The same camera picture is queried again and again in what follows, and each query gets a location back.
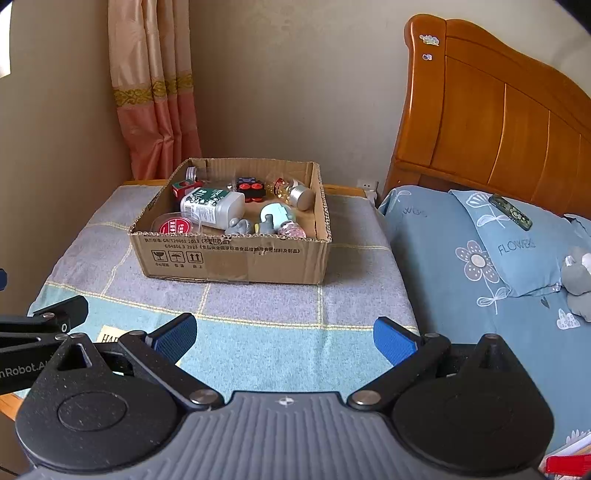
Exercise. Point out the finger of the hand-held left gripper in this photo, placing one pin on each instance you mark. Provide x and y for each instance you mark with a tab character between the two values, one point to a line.
55	316
2	280

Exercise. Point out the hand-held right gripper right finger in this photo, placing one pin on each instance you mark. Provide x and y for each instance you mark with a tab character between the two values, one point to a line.
392	342

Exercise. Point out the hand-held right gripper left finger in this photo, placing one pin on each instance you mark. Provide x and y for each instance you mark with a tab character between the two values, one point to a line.
176	336

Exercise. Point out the cardboard box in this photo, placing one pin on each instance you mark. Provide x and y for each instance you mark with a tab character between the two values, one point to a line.
231	263

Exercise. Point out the clear plastic box red label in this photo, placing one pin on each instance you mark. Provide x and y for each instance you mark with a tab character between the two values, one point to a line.
174	225

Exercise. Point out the white bottle with green label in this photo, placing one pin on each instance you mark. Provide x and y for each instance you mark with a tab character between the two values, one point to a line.
212	206

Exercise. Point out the red and black toy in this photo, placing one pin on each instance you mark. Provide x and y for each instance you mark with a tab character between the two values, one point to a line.
184	188

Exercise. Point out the black cube toy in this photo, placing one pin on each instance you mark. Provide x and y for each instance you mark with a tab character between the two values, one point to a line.
249	190

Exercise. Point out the capsule bottle with silver cap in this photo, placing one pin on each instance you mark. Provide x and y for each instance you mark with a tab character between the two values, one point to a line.
298	194

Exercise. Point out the blue floral bed sheet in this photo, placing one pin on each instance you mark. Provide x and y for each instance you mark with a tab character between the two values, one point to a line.
443	295

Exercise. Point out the checked blanket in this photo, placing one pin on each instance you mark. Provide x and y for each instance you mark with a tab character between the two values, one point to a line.
277	323

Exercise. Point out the blue floral pillow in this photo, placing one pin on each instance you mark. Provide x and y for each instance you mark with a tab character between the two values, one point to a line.
521	258

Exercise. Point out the clear plastic jar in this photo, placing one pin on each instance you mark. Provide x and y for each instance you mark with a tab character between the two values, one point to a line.
191	173

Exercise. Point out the grey plush toy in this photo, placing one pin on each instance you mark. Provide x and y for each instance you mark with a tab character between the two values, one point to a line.
577	281

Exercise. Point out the red object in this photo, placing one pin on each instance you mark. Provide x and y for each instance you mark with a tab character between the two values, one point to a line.
570	464

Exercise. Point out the pink curtain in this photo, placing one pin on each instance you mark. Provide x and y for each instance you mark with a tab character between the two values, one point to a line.
152	92

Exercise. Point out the wooden headboard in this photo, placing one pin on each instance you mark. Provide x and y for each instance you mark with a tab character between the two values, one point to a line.
498	120

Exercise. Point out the cloud sticker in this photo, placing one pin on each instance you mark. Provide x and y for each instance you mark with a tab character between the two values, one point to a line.
430	39

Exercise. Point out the white wall socket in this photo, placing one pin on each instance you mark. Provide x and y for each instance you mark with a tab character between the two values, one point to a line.
368	185

